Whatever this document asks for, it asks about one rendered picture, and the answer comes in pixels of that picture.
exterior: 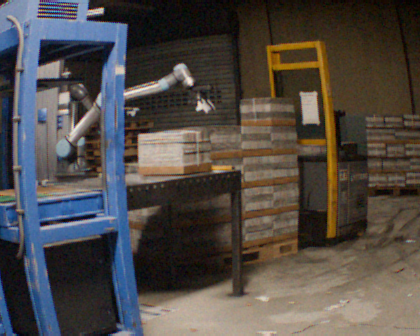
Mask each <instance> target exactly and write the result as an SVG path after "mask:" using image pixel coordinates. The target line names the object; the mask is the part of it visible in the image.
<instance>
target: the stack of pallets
mask: <svg viewBox="0 0 420 336"><path fill-rule="evenodd" d="M144 123H145V126H144V127H142V128H139V124H144ZM124 125H128V128H125V127H124V126H123V127H124V132H125V136H124V149H126V150H134V149H135V148H138V147H141V146H138V145H139V142H138V144H131V140H139V138H138V137H139V136H134V132H141V135H142V134H145V133H149V128H153V127H154V120H145V121H124ZM91 127H95V128H96V130H95V131H92V130H91ZM91 127H90V129H89V130H88V131H87V132H86V133H85V134H84V136H83V137H82V138H83V139H84V140H87V141H85V161H86V163H87V167H88V168H91V167H97V170H94V171H91V172H90V175H91V174H101V157H100V156H101V138H100V134H98V130H97V124H93V125H92V126H91ZM91 134H93V139H88V135H91ZM87 143H92V147H87ZM91 148H92V149H91ZM91 151H94V153H95V154H90V155H89V152H91ZM90 159H95V162H92V163H90Z"/></svg>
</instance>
